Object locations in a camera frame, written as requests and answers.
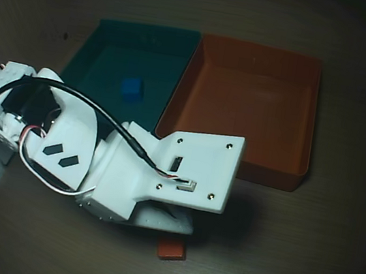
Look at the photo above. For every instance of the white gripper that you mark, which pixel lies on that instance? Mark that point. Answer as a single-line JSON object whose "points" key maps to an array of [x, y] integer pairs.
{"points": [[117, 182]]}

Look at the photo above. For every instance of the orange cube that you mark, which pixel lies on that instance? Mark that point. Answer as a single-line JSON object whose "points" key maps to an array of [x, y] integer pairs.
{"points": [[171, 250]]}

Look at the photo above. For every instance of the blue cube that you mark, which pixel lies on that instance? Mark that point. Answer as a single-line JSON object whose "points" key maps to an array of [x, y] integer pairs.
{"points": [[131, 89]]}

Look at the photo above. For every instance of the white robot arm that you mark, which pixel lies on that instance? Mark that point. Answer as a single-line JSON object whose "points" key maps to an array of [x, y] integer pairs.
{"points": [[71, 120]]}

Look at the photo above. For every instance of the orange plastic box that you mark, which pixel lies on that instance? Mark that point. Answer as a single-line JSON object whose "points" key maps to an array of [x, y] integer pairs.
{"points": [[260, 103]]}

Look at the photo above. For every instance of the teal plastic box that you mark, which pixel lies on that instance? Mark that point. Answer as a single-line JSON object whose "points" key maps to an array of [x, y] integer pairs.
{"points": [[113, 50]]}

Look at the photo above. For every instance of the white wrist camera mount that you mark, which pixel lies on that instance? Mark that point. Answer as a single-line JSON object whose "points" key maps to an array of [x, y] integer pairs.
{"points": [[206, 168]]}

